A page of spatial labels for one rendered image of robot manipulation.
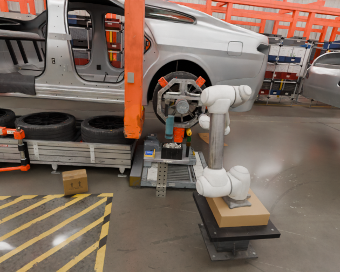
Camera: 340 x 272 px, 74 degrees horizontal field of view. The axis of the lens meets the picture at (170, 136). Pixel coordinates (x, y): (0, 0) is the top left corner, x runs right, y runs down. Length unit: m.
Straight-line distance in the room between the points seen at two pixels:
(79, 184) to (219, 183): 1.44
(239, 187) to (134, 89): 1.30
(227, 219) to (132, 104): 1.35
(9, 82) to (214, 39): 2.39
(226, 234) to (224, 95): 0.91
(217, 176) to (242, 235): 0.43
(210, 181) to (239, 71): 1.65
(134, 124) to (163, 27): 1.11
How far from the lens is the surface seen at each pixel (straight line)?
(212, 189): 1.56
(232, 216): 1.68
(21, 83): 3.20
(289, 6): 10.13
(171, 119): 2.44
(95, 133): 2.66
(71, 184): 2.45
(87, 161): 2.70
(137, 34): 2.20
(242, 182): 1.66
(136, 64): 2.21
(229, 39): 2.81
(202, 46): 2.74
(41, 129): 2.87
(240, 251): 2.02
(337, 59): 5.59
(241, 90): 1.52
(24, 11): 9.09
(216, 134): 1.49
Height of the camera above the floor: 1.43
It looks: 21 degrees down
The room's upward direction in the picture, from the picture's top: 5 degrees clockwise
